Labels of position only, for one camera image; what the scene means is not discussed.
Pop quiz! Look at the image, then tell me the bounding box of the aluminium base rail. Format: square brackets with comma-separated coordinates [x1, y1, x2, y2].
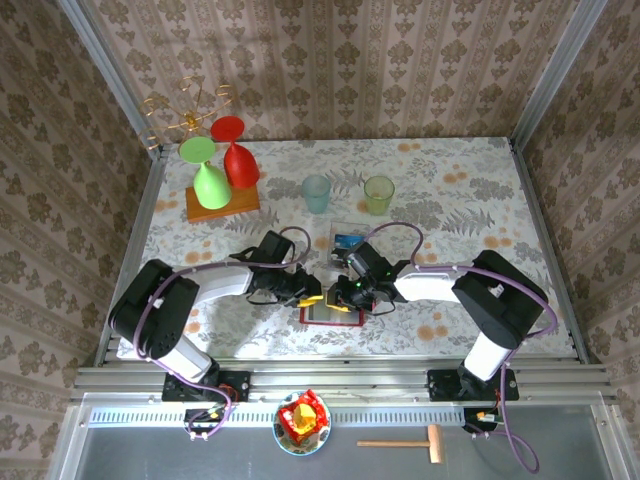
[69, 357, 621, 406]

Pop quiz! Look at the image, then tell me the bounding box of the red snack wrapper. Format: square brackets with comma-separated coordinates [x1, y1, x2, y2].
[277, 388, 329, 445]

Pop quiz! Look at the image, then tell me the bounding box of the patterned bowl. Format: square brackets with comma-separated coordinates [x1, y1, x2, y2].
[271, 390, 333, 456]

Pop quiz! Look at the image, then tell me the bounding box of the yellow wedge toy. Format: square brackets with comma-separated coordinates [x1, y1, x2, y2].
[292, 402, 317, 432]

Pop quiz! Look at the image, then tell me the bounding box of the gold wire stand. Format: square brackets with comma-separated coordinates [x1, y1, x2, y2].
[138, 74, 237, 151]

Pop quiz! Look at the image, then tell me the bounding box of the aluminium frame post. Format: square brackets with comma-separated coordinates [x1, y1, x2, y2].
[512, 0, 609, 149]
[57, 0, 164, 160]

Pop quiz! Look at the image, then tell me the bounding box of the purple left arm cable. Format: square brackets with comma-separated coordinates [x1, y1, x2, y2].
[132, 225, 312, 442]

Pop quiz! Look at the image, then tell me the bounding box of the aluminium table side rail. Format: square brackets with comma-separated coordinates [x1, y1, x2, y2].
[508, 137, 594, 366]
[92, 149, 169, 369]

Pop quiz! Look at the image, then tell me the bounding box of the red plastic goblet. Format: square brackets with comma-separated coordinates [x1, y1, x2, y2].
[209, 115, 261, 190]

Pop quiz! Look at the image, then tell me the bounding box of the red card holder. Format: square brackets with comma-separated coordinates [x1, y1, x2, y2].
[298, 299, 366, 329]

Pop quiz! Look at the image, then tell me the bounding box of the clear plastic card box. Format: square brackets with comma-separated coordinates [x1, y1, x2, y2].
[328, 219, 371, 274]

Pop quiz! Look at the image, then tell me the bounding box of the grey slotted strip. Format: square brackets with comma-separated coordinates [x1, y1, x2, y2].
[87, 405, 474, 430]

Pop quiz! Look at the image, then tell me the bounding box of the grey metal panel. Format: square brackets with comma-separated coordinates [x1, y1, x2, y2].
[47, 402, 629, 480]

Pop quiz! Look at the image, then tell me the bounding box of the wooden board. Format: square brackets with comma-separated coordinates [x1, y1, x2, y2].
[185, 184, 262, 224]

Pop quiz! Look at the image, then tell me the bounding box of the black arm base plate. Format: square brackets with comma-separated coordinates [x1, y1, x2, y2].
[427, 368, 520, 403]
[162, 369, 251, 404]

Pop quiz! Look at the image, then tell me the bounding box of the green plastic goblet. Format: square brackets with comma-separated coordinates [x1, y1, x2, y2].
[178, 136, 233, 210]

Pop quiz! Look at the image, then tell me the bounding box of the blue plastic cup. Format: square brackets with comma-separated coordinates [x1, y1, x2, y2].
[301, 174, 333, 215]

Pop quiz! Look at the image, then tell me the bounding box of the black connector board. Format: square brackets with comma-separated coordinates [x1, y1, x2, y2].
[183, 407, 236, 436]
[462, 407, 504, 435]

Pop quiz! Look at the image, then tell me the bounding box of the green plastic cup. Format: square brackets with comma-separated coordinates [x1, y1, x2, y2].
[363, 175, 396, 217]

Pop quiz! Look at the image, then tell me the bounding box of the wooden mallet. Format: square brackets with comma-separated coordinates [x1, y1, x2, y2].
[356, 424, 444, 465]

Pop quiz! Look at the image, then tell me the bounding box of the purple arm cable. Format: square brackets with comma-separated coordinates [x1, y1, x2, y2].
[132, 225, 312, 442]
[335, 222, 559, 474]

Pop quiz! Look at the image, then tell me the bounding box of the floral fern print tablecloth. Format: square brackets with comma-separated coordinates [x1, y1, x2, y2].
[117, 137, 576, 359]

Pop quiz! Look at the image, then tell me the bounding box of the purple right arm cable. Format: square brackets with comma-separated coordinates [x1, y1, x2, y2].
[335, 222, 559, 474]

